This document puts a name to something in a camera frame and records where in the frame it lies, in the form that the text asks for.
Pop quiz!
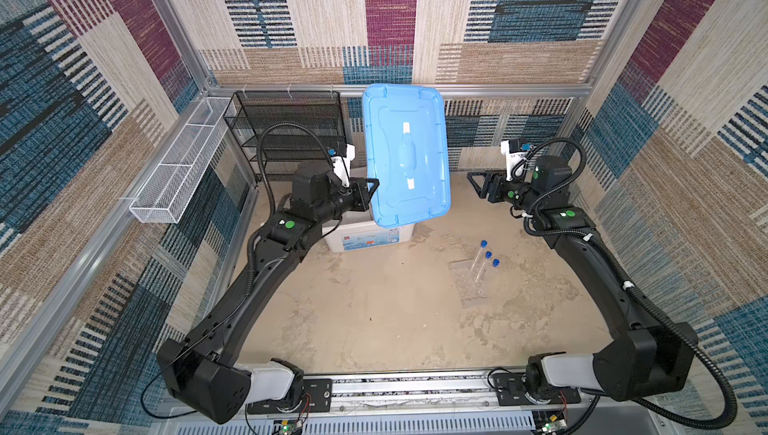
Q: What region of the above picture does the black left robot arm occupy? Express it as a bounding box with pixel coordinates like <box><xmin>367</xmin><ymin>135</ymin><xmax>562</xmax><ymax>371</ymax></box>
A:
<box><xmin>157</xmin><ymin>144</ymin><xmax>379</xmax><ymax>424</ymax></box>

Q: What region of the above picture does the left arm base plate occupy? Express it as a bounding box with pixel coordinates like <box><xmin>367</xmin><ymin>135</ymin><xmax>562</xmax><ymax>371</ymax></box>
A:
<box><xmin>246</xmin><ymin>378</ymin><xmax>333</xmax><ymax>415</ymax></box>

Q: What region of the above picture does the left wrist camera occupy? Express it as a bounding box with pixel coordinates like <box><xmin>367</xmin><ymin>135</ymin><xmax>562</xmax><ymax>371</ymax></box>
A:
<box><xmin>328</xmin><ymin>144</ymin><xmax>356</xmax><ymax>188</ymax></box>

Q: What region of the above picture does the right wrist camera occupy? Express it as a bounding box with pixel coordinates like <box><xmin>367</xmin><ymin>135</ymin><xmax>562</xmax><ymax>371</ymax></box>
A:
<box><xmin>500</xmin><ymin>139</ymin><xmax>533</xmax><ymax>181</ymax></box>

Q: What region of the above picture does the white plastic bin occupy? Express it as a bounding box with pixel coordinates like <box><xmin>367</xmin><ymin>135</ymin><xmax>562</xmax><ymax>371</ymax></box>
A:
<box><xmin>322</xmin><ymin>211</ymin><xmax>415</xmax><ymax>253</ymax></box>

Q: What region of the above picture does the aluminium mounting rail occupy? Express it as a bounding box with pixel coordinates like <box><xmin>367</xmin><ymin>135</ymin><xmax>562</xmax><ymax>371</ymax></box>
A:
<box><xmin>155</xmin><ymin>368</ymin><xmax>661</xmax><ymax>424</ymax></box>

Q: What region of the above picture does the white wire mesh basket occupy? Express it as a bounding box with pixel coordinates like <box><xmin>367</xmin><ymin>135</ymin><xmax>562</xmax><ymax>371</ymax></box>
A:
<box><xmin>129</xmin><ymin>97</ymin><xmax>230</xmax><ymax>224</ymax></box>

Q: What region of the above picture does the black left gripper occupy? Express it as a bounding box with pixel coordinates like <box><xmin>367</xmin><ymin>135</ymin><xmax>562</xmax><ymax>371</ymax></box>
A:
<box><xmin>314</xmin><ymin>179</ymin><xmax>379</xmax><ymax>229</ymax></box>

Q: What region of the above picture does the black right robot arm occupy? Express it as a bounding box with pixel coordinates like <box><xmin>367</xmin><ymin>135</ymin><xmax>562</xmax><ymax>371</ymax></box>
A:
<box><xmin>467</xmin><ymin>139</ymin><xmax>738</xmax><ymax>433</ymax></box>

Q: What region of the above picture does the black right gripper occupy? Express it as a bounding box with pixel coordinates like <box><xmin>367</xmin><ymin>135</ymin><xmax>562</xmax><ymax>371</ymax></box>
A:
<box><xmin>466</xmin><ymin>168</ymin><xmax>543</xmax><ymax>214</ymax></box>

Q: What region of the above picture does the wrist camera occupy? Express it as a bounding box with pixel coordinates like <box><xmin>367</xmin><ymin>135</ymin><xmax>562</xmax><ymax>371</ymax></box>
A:
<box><xmin>328</xmin><ymin>144</ymin><xmax>356</xmax><ymax>188</ymax></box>
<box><xmin>500</xmin><ymin>139</ymin><xmax>533</xmax><ymax>181</ymax></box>

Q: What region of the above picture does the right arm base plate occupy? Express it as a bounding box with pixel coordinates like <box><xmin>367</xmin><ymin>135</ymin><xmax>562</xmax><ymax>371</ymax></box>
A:
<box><xmin>486</xmin><ymin>367</ymin><xmax>582</xmax><ymax>407</ymax></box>

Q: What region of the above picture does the blue plastic lid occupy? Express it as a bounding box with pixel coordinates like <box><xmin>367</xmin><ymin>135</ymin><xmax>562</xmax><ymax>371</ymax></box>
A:
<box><xmin>362</xmin><ymin>84</ymin><xmax>451</xmax><ymax>228</ymax></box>

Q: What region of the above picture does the black wire mesh shelf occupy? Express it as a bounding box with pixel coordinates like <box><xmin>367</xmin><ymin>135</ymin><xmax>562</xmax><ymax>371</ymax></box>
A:
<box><xmin>224</xmin><ymin>91</ymin><xmax>347</xmax><ymax>181</ymax></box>

